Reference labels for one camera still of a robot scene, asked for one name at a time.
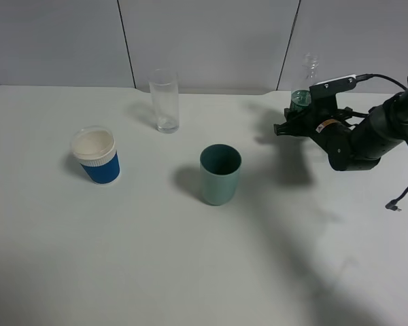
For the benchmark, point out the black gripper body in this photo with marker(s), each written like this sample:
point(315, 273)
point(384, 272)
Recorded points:
point(332, 133)

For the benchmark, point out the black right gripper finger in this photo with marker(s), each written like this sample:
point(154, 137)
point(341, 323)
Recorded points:
point(295, 113)

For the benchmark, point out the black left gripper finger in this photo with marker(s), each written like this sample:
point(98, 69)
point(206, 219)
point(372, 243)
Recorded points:
point(293, 126)

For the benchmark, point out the clear bottle with green label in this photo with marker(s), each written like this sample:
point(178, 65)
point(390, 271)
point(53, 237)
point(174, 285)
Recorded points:
point(306, 76)

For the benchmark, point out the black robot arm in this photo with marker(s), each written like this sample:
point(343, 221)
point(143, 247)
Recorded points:
point(351, 140)

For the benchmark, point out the teal plastic cup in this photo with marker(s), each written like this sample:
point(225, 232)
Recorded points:
point(219, 168)

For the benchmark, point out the blue paper cup white lid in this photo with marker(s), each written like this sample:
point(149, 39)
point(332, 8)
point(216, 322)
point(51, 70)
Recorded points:
point(94, 148)

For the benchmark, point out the tall clear glass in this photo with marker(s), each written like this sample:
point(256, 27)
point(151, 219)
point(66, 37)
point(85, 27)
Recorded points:
point(165, 99)

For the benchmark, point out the wrist camera on grey bracket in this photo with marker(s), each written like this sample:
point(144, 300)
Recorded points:
point(323, 94)

